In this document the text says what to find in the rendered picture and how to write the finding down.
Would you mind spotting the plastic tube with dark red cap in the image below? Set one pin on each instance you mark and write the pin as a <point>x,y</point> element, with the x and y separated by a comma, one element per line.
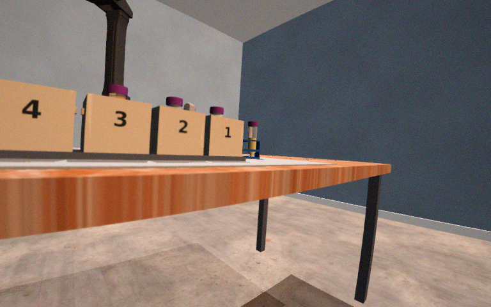
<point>252,135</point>

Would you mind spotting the graduated tube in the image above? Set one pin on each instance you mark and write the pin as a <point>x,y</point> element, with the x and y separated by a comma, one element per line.
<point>117,91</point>

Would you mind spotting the white sample tube with magenta cap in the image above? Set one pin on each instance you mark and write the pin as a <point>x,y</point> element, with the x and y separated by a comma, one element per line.
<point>218,111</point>

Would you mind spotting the conical centrifuge tube with orange liquid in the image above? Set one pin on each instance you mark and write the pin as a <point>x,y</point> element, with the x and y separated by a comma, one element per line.
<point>174,102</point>

